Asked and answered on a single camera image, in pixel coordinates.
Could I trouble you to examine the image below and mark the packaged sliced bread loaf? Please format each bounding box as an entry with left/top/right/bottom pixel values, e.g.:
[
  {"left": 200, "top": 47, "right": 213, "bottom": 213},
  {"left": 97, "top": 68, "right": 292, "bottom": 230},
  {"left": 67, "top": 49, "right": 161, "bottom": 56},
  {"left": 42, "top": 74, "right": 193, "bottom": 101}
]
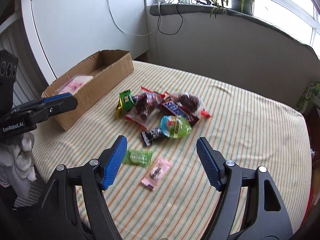
[{"left": 53, "top": 75, "right": 93, "bottom": 95}]

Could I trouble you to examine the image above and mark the green square candy packet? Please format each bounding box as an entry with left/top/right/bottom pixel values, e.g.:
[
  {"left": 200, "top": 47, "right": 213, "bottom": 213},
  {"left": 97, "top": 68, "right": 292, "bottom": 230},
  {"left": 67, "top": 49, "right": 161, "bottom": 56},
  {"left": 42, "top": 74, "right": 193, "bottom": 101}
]
[{"left": 122, "top": 150, "right": 153, "bottom": 167}]

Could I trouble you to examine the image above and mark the small black candy packet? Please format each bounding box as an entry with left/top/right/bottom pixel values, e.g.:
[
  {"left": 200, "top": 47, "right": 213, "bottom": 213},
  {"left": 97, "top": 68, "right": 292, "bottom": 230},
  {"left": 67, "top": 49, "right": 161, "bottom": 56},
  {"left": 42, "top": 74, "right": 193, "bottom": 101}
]
[{"left": 141, "top": 127, "right": 164, "bottom": 147}]

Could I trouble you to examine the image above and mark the pink small candy packet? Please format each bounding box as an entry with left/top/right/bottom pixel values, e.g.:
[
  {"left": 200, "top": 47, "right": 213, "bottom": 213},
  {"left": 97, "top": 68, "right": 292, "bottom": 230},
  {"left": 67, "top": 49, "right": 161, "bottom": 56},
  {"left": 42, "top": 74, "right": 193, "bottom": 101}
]
[{"left": 141, "top": 158, "right": 172, "bottom": 191}]

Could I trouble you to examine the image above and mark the green blue egg toy pack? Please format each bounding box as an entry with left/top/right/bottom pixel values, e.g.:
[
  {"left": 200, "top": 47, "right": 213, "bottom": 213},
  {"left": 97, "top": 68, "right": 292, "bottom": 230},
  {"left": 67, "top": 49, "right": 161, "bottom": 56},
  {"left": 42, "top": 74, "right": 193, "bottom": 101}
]
[{"left": 160, "top": 115, "right": 192, "bottom": 139}]

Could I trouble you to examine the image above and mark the cardboard box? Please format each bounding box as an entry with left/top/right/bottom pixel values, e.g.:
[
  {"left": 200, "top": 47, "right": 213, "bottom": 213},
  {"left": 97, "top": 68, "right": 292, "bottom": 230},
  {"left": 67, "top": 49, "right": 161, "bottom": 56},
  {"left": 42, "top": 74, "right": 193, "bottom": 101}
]
[{"left": 42, "top": 50, "right": 134, "bottom": 131}]

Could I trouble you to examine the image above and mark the green candy bag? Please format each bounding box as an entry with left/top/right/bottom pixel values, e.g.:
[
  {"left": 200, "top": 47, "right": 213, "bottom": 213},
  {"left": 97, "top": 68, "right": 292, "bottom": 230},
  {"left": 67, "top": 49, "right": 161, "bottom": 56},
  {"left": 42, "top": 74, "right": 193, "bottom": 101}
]
[{"left": 119, "top": 89, "right": 137, "bottom": 111}]

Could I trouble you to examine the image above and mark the dried fruit bag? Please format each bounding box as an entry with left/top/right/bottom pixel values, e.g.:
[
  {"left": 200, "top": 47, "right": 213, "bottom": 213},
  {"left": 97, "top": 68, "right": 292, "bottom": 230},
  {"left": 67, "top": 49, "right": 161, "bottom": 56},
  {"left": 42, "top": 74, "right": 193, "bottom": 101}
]
[
  {"left": 166, "top": 92, "right": 211, "bottom": 118},
  {"left": 125, "top": 86, "right": 165, "bottom": 130}
]

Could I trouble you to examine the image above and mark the Snickers bar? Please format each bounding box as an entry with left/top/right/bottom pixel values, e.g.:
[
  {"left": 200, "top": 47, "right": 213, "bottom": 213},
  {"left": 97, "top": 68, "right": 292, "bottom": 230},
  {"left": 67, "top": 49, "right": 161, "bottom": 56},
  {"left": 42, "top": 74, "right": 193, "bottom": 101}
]
[{"left": 160, "top": 99, "right": 199, "bottom": 127}]

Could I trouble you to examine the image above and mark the yellow candy bag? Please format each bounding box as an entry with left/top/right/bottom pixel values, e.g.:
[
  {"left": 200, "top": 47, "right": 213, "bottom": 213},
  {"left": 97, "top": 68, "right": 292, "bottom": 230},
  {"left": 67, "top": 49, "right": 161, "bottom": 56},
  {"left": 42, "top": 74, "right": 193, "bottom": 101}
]
[{"left": 115, "top": 98, "right": 123, "bottom": 119}]

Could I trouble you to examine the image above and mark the white gloved left hand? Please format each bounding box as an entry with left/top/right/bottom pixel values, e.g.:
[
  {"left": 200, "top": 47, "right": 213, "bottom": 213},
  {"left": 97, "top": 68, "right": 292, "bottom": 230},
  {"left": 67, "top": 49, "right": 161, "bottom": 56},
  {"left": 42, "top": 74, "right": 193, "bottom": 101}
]
[{"left": 1, "top": 132, "right": 36, "bottom": 198}]

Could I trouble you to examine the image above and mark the striped tablecloth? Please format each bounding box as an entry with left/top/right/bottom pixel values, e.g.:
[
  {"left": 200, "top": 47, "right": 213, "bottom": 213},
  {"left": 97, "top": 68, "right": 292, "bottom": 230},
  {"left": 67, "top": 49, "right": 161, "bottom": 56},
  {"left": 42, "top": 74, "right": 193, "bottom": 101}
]
[{"left": 33, "top": 62, "right": 311, "bottom": 239}]

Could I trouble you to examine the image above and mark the white wardrobe cabinet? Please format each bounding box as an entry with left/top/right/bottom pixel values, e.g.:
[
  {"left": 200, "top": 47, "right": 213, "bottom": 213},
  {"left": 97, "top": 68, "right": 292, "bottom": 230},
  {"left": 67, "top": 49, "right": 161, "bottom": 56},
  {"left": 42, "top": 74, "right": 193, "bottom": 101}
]
[{"left": 21, "top": 0, "right": 149, "bottom": 83}]

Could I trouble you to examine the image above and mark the green printed bag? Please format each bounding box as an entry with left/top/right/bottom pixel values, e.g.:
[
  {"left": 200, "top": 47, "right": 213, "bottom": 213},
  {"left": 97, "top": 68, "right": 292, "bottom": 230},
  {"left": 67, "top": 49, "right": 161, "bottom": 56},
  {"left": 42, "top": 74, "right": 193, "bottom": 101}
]
[{"left": 295, "top": 81, "right": 319, "bottom": 115}]

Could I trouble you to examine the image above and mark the potted spider plant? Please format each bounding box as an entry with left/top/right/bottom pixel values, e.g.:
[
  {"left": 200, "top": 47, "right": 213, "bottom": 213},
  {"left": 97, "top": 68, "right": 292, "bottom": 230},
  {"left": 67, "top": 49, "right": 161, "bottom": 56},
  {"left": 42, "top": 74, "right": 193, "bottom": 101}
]
[{"left": 210, "top": 0, "right": 254, "bottom": 17}]

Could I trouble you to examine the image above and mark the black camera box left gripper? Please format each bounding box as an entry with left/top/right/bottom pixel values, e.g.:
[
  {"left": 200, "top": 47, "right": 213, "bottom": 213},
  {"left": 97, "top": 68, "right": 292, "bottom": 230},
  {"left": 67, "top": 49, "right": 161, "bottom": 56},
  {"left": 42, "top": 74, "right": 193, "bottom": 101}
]
[{"left": 0, "top": 49, "right": 18, "bottom": 116}]

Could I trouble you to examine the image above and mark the white cable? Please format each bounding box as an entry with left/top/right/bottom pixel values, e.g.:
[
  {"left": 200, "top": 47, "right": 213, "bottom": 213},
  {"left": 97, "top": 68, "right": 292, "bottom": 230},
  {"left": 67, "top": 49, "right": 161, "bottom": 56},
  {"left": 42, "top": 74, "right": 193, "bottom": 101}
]
[{"left": 102, "top": 0, "right": 161, "bottom": 37}]

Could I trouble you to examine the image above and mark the black cable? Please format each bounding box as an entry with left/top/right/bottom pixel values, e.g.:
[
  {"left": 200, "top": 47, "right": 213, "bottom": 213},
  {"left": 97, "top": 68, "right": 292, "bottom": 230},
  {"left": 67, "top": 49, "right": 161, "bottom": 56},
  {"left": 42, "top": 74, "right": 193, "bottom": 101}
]
[{"left": 156, "top": 0, "right": 185, "bottom": 36}]

